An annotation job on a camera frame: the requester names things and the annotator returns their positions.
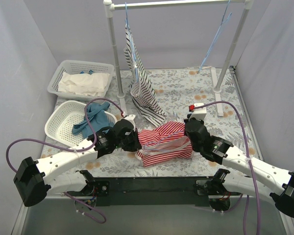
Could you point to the small blue item in basket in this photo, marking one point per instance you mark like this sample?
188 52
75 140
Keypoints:
89 72

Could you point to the white clothes rack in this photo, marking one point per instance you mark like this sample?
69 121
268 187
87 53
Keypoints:
110 7

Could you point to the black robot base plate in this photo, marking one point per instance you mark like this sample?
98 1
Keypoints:
147 191

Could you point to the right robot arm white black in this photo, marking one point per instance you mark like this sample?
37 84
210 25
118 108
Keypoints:
270 182

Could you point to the blue wire hanger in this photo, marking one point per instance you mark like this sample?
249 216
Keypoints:
173 142
223 23

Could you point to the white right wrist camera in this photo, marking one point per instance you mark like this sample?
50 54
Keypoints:
197 112

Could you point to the white folded cloth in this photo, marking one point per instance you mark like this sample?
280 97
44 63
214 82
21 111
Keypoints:
83 83

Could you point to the blue hanger with striped top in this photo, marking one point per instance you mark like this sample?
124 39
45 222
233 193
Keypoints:
131 50

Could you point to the blue garment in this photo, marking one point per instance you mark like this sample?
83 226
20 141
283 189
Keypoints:
97 118

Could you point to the white oval perforated basket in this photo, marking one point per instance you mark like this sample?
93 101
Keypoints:
59 126

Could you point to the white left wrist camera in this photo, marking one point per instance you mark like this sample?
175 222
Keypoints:
131 118

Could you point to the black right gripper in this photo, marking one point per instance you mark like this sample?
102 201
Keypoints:
189 129

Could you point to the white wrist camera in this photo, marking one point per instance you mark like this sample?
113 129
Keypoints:
131 118
197 112

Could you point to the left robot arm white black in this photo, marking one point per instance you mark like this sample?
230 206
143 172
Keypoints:
35 179

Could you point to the white rectangular basket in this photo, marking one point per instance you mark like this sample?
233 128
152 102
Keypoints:
76 67

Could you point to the red white striped tank top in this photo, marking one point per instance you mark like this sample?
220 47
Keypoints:
156 134

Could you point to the black white striped tank top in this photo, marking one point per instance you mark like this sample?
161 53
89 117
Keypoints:
143 93

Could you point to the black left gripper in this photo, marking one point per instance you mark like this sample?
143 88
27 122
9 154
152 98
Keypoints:
133 141

